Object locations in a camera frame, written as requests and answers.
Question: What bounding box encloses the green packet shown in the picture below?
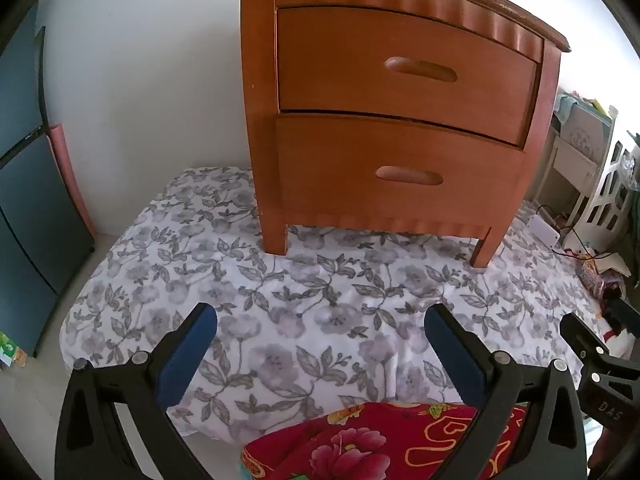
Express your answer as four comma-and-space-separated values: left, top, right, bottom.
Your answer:
0, 332, 28, 371

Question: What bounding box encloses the grey floral bedsheet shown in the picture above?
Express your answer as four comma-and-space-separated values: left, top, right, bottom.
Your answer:
59, 166, 613, 443

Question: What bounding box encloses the white small table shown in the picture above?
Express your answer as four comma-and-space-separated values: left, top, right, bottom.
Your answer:
537, 125, 608, 221

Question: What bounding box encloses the white power strip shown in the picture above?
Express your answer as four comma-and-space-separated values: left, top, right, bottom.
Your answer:
527, 215, 561, 248

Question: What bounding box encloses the dark cloth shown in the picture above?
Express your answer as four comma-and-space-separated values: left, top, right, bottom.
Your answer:
602, 285, 640, 328

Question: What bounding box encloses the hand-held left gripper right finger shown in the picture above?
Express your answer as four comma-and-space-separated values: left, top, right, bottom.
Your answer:
424, 303, 590, 480

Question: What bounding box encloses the colourful patterned pouch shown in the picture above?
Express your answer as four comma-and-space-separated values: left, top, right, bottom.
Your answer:
575, 260, 621, 292

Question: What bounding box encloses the black cable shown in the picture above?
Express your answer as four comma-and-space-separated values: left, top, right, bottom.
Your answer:
537, 205, 626, 261

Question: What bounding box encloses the white cutout chair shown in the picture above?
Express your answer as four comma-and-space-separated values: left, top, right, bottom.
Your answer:
572, 147, 640, 261

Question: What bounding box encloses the red floral blanket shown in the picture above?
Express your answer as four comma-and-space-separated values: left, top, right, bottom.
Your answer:
241, 401, 531, 480

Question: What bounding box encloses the white printed box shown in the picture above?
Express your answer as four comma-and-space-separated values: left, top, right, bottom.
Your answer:
560, 105, 615, 161

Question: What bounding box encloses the wooden drawer with slim handle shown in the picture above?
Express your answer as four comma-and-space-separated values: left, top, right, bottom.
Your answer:
275, 5, 545, 150

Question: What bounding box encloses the wooden drawer with wide handle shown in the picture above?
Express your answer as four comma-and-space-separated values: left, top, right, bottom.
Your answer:
274, 112, 532, 231

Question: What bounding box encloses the light blue cloth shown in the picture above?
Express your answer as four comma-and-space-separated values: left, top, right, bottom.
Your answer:
555, 92, 581, 123

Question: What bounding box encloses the dark teal cabinet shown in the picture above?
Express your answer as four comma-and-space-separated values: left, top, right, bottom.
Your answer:
0, 10, 96, 358

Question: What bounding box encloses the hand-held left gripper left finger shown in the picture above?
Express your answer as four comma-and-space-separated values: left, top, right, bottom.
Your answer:
54, 302, 219, 480

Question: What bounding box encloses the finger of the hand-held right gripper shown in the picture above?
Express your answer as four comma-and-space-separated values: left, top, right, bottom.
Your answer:
559, 312, 611, 362

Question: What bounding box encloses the wooden nightstand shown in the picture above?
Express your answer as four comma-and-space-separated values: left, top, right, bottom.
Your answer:
230, 0, 572, 268

